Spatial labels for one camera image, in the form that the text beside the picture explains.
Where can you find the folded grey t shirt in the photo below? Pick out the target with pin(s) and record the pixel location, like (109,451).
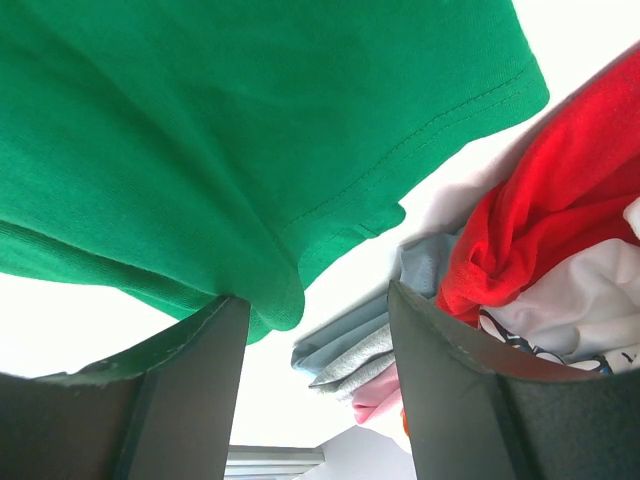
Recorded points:
(358,365)

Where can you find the folded red t shirt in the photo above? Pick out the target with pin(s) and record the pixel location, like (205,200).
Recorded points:
(567,194)

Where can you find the folded light blue t shirt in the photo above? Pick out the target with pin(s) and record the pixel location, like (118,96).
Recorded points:
(422,267)

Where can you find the folded orange t shirt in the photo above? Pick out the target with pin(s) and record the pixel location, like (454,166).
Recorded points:
(405,423)

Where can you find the folded pink t shirt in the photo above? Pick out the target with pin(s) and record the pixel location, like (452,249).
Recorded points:
(376,397)

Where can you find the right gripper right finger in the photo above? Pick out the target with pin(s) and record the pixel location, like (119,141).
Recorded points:
(480,409)

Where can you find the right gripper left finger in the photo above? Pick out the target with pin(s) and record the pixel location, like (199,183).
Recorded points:
(162,409)

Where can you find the green t shirt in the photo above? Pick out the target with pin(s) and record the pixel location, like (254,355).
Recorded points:
(184,150)

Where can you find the aluminium front rail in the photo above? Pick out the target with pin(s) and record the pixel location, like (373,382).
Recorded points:
(253,462)

